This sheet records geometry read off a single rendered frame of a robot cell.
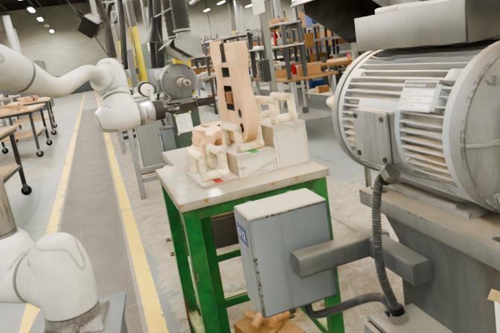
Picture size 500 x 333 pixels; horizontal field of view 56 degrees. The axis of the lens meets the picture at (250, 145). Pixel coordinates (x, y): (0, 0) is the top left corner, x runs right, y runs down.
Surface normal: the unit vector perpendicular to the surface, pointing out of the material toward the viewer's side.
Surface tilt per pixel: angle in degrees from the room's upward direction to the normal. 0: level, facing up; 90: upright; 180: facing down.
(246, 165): 90
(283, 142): 90
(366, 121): 90
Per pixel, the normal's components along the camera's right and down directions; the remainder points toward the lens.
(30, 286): -0.37, 0.20
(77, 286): 0.68, 0.02
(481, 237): -0.15, -0.97
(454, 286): -0.94, 0.21
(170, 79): 0.14, 0.12
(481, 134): -0.17, 0.16
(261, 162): 0.36, 0.14
